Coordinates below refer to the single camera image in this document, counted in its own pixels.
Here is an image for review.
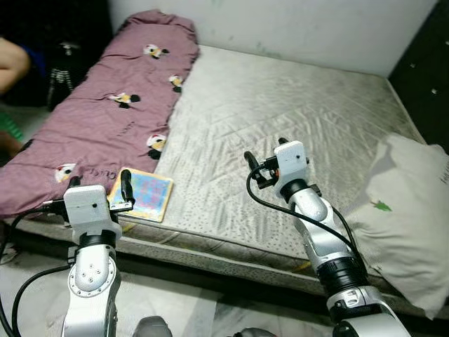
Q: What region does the white pillow with green tree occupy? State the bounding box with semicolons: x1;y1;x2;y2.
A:
344;133;449;320

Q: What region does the silver left robot leg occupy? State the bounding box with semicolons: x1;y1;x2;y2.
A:
133;316;173;337

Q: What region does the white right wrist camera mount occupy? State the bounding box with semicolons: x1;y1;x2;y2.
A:
274;140;309;197

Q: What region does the colourful square picture book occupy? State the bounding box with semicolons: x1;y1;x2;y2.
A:
107;167;174;223

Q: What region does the purple cartoon print blanket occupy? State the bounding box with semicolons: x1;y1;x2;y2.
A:
0;9;201;218

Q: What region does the silver robot leg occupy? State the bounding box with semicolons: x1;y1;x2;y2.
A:
235;326;278;337
133;316;173;337

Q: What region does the green plastic stool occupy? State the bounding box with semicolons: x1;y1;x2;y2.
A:
0;105;29;145

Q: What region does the black bed frame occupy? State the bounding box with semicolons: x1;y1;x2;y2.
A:
0;225;449;331

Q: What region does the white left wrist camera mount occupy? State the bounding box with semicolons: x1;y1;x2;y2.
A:
63;185;121;236

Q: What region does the dark tufted headboard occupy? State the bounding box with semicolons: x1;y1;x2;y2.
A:
388;0;449;152

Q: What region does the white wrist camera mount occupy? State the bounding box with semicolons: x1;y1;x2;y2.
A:
63;185;121;236
274;140;309;197

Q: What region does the white quilted mattress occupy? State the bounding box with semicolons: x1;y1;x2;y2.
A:
14;44;449;317

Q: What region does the black backpack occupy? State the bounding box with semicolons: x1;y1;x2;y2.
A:
46;41;81;110

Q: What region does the silver right robot leg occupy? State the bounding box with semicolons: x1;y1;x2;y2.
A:
235;326;278;337

